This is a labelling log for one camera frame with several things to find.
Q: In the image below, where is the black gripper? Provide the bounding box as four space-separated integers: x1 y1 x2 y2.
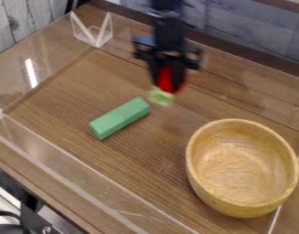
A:
133 0 205 92

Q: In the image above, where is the red plush strawberry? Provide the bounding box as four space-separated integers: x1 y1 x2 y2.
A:
149 65 188 106

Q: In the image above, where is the green rectangular block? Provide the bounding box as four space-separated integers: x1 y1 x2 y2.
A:
90 97 150 140

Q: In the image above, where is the wooden bowl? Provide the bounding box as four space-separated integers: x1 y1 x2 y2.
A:
186 119 299 218

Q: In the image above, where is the clear acrylic tray wall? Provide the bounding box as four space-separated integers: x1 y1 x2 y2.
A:
0 103 201 234

